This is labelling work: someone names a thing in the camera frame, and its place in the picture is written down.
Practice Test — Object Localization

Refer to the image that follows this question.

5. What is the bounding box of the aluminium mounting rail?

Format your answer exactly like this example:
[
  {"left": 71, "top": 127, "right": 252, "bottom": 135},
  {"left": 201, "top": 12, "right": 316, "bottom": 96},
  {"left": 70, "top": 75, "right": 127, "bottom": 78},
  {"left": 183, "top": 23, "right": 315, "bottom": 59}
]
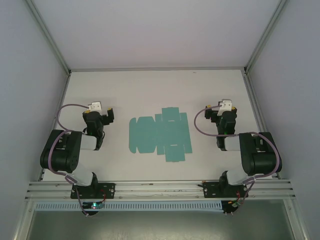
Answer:
[{"left": 24, "top": 179, "right": 297, "bottom": 201}]

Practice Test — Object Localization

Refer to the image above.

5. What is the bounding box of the teal cardboard box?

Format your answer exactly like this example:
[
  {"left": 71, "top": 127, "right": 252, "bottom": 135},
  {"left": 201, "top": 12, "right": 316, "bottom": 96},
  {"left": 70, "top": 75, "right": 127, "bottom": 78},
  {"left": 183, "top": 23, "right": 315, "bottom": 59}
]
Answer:
[{"left": 128, "top": 106, "right": 194, "bottom": 163}]

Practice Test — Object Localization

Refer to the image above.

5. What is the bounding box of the circuit board with green light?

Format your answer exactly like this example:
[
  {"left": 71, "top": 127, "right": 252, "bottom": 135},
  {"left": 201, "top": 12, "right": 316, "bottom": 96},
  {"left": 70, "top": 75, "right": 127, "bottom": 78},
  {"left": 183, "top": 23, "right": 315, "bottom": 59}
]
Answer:
[{"left": 83, "top": 201, "right": 105, "bottom": 210}]

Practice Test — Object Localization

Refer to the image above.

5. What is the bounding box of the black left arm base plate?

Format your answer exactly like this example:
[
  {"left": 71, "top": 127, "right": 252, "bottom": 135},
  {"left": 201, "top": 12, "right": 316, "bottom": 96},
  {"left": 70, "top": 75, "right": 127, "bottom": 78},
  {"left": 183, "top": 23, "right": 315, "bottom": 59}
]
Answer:
[{"left": 70, "top": 182, "right": 116, "bottom": 200}]

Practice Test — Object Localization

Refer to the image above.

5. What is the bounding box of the aluminium table side rail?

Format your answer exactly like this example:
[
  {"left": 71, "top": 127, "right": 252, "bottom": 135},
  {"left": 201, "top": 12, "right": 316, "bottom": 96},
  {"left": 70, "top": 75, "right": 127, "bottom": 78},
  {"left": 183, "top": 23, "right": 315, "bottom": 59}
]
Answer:
[
  {"left": 37, "top": 74, "right": 72, "bottom": 181},
  {"left": 242, "top": 73, "right": 280, "bottom": 180}
]

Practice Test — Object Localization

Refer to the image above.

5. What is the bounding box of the aluminium frame cross bar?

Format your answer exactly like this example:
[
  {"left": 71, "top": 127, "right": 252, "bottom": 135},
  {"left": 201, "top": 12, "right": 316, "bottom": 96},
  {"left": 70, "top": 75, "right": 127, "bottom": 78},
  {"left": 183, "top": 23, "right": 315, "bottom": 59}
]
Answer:
[{"left": 69, "top": 66, "right": 246, "bottom": 74}]

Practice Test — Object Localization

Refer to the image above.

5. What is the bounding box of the aluminium frame post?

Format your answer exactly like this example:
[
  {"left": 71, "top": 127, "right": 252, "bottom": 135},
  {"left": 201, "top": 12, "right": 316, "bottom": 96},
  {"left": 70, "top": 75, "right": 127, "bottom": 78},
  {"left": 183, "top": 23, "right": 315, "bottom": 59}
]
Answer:
[
  {"left": 23, "top": 0, "right": 72, "bottom": 77},
  {"left": 243, "top": 0, "right": 288, "bottom": 76}
]

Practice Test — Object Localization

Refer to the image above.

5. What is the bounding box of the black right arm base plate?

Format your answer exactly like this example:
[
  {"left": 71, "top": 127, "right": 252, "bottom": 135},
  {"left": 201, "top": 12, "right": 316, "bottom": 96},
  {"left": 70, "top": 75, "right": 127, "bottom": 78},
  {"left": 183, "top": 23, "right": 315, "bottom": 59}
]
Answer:
[{"left": 197, "top": 181, "right": 250, "bottom": 200}]

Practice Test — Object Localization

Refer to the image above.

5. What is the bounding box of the white slotted cable duct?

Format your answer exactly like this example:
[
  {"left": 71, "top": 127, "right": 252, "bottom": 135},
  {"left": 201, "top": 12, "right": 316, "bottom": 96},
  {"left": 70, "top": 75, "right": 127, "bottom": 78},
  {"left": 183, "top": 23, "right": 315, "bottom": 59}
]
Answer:
[{"left": 34, "top": 201, "right": 223, "bottom": 212}]

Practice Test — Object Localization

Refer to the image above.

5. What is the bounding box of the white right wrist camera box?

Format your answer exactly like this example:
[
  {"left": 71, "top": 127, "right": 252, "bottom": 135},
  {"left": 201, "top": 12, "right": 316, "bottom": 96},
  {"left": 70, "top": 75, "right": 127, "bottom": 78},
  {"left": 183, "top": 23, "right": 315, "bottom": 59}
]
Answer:
[{"left": 216, "top": 98, "right": 233, "bottom": 116}]

